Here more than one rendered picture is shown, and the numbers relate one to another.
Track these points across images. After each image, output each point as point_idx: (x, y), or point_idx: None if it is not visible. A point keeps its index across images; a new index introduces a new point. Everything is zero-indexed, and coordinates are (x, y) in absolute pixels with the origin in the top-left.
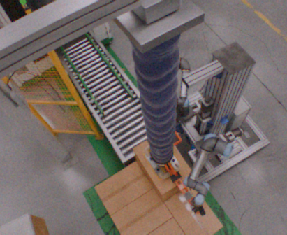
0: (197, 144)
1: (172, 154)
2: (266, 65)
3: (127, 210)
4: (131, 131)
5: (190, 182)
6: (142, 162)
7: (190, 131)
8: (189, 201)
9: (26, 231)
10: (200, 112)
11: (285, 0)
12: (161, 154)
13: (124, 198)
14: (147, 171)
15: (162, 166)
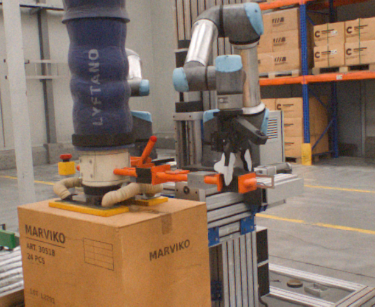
0: (192, 165)
1: (131, 117)
2: (301, 248)
3: None
4: (10, 279)
5: (190, 65)
6: (49, 211)
7: (170, 182)
8: (211, 176)
9: None
10: (180, 99)
11: (292, 201)
12: (103, 64)
13: None
14: (66, 215)
15: (109, 184)
